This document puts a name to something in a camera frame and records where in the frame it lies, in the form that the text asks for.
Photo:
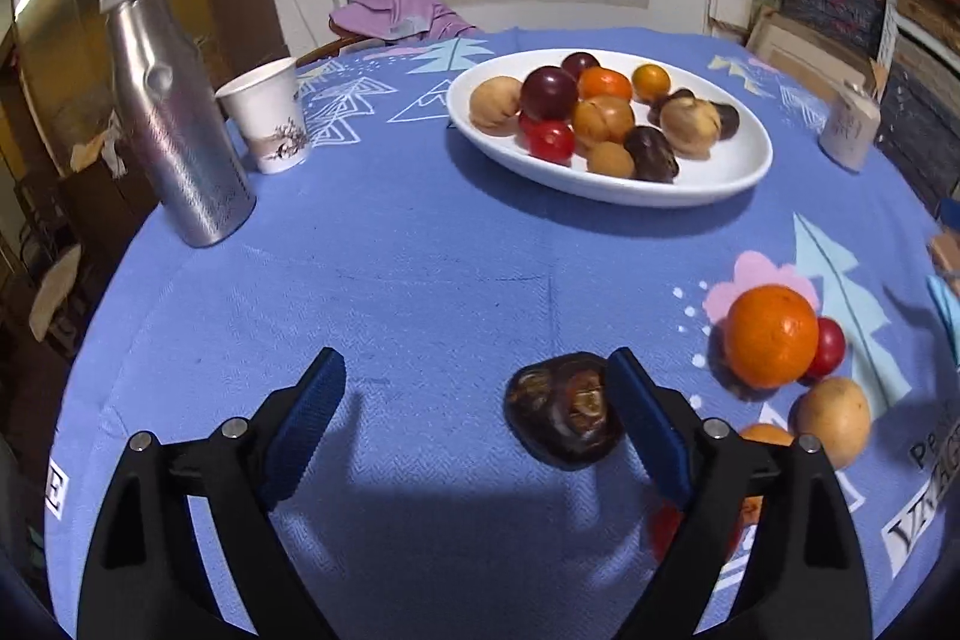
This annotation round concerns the white paper cup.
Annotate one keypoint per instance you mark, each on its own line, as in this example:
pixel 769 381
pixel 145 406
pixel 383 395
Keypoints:
pixel 262 115

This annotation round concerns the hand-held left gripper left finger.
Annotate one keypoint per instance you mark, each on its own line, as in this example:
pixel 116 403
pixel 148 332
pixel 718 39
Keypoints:
pixel 300 431

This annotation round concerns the small orange tangerine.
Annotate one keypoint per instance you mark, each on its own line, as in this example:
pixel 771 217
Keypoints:
pixel 765 434

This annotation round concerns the white oval plate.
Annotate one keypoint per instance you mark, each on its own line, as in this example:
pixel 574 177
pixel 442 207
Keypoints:
pixel 720 171

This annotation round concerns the small yellow purple-striped melon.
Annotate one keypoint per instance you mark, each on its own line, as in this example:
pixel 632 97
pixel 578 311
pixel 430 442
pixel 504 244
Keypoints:
pixel 690 126

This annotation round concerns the blue printed tablecloth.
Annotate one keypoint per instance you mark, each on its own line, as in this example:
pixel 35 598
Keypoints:
pixel 420 280

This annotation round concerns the wooden picture frames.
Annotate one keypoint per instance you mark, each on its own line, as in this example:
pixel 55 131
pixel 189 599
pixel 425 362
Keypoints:
pixel 795 51

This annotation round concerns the small white plastic bottle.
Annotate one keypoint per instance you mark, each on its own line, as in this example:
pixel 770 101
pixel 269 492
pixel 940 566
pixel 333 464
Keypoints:
pixel 847 126

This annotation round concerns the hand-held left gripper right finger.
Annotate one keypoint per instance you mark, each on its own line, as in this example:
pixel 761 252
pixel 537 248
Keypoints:
pixel 649 434

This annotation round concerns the wooden chair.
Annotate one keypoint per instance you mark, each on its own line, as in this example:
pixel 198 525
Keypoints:
pixel 330 49

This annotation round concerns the small tan round fruit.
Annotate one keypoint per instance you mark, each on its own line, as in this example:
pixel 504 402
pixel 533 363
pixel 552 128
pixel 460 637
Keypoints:
pixel 610 159

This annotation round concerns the tan orange round fruit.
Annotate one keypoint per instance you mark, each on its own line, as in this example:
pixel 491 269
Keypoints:
pixel 602 119

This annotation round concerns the yellow pear-shaped fruit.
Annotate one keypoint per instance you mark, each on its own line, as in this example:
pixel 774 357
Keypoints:
pixel 832 419

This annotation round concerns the purple cloth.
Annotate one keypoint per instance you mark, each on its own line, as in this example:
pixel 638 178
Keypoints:
pixel 390 14

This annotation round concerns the silver metal bottle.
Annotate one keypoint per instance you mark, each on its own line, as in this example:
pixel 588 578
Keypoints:
pixel 172 123

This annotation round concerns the large orange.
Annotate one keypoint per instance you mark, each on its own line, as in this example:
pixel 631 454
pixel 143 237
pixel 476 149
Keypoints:
pixel 771 336

